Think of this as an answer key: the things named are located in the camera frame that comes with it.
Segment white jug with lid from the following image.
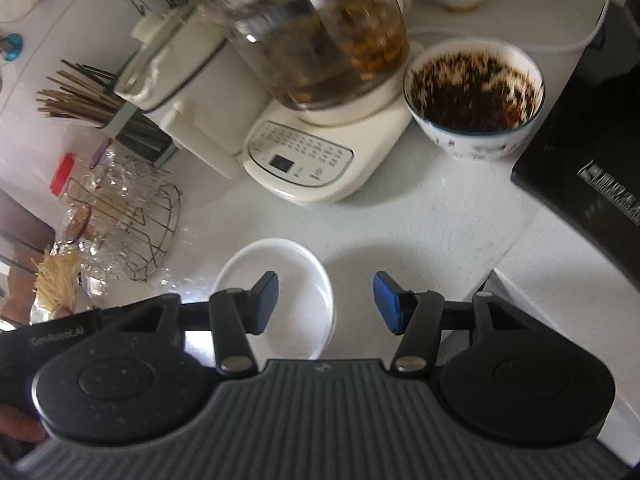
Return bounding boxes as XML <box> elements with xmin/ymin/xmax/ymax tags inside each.
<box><xmin>114</xmin><ymin>0</ymin><xmax>242</xmax><ymax>179</ymax></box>

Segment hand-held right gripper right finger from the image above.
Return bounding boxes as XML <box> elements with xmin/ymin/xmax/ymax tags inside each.
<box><xmin>373</xmin><ymin>271</ymin><xmax>537</xmax><ymax>376</ymax></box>

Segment wire rack with glass cups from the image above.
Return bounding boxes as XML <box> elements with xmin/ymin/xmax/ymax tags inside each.
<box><xmin>64</xmin><ymin>152</ymin><xmax>182</xmax><ymax>282</ymax></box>

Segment glass kettle pot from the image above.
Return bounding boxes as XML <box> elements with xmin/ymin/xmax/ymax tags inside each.
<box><xmin>220</xmin><ymin>0</ymin><xmax>414</xmax><ymax>127</ymax></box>

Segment clear jar with red lid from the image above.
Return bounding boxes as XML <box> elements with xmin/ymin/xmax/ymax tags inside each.
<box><xmin>49</xmin><ymin>152</ymin><xmax>103</xmax><ymax>243</ymax></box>

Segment chopstick holder with chopsticks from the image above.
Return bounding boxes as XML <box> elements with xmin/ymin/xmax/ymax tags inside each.
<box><xmin>36</xmin><ymin>59</ymin><xmax>177</xmax><ymax>162</ymax></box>

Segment white plate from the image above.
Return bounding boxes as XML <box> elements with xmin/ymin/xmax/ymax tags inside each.
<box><xmin>212</xmin><ymin>238</ymin><xmax>337</xmax><ymax>361</ymax></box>

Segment blue round sticker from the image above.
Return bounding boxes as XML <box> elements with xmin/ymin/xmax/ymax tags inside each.
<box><xmin>0</xmin><ymin>32</ymin><xmax>24</xmax><ymax>63</ymax></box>

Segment person's left hand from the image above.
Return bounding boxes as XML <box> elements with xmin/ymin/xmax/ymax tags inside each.
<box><xmin>0</xmin><ymin>405</ymin><xmax>48</xmax><ymax>461</ymax></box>

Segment black induction cooker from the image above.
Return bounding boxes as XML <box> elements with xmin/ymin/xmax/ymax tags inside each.
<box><xmin>510</xmin><ymin>0</ymin><xmax>640</xmax><ymax>292</ymax></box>

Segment bowl with dark chili flakes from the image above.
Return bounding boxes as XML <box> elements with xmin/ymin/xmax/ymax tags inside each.
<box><xmin>403</xmin><ymin>38</ymin><xmax>546</xmax><ymax>162</ymax></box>

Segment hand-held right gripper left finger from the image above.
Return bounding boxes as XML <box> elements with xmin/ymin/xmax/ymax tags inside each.
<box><xmin>122</xmin><ymin>271</ymin><xmax>280</xmax><ymax>379</ymax></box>

